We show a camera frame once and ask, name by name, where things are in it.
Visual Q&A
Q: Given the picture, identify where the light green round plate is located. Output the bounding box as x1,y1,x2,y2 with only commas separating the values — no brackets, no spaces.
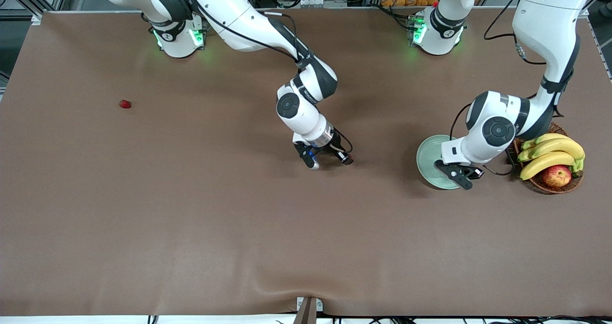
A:
416,134,463,190

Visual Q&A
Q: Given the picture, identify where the yellow banana beside apple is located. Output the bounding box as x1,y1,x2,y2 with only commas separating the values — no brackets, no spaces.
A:
520,151,578,181

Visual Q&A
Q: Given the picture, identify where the brown wicker basket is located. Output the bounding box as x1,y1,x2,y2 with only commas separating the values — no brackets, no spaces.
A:
513,121,584,194

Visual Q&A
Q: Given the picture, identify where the red apple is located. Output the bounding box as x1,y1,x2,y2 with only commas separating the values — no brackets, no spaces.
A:
542,165,573,188

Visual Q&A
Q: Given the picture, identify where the small yellow banana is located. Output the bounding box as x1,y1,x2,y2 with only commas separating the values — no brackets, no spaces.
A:
521,133,572,151

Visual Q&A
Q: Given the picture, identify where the large yellow banana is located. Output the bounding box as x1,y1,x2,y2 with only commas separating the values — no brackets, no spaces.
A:
517,138,586,172

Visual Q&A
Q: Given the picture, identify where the brown table mat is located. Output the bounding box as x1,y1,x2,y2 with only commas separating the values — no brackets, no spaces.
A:
0,8,612,317

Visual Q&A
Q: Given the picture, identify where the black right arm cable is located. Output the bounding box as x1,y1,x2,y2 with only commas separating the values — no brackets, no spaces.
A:
189,0,354,155

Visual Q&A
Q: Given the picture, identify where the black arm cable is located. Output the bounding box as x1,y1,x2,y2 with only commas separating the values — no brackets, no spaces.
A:
449,0,565,177
189,0,354,155

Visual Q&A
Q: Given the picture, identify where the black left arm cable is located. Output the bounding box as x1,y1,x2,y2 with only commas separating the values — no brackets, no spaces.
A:
449,0,565,177

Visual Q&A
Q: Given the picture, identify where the metal table edge bracket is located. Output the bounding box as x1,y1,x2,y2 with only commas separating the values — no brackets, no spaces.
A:
296,296,324,324

